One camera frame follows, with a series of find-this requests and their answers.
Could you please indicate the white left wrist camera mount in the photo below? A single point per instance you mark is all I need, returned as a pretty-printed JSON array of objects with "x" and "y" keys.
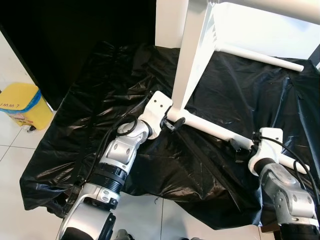
[{"x": 156, "y": 112}]

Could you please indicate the yellow plastic item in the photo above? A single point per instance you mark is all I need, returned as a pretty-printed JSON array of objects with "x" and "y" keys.
[{"x": 22, "y": 105}]

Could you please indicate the grey left robot foot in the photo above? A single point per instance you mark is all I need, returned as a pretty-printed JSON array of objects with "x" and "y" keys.
[{"x": 122, "y": 235}]

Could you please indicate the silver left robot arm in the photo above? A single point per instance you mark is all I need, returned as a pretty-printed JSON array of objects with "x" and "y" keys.
[{"x": 117, "y": 155}]

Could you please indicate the black plastic table cover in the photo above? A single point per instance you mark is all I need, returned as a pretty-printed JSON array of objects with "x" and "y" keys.
[{"x": 210, "y": 180}]

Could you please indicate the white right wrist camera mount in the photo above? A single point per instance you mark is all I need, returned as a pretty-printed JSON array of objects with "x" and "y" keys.
[{"x": 267, "y": 147}]

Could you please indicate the white plastic table leg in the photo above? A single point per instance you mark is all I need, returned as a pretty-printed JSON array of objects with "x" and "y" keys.
[
  {"x": 210, "y": 128},
  {"x": 260, "y": 58},
  {"x": 280, "y": 10}
]

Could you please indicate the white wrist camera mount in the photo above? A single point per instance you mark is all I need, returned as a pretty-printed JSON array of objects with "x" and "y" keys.
[
  {"x": 267, "y": 147},
  {"x": 156, "y": 112}
]

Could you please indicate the grey right robot foot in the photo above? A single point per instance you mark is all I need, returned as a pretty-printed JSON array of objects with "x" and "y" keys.
[{"x": 196, "y": 238}]

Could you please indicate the grey robot foot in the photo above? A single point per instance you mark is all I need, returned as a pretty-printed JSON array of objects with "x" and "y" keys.
[
  {"x": 122, "y": 235},
  {"x": 196, "y": 238}
]

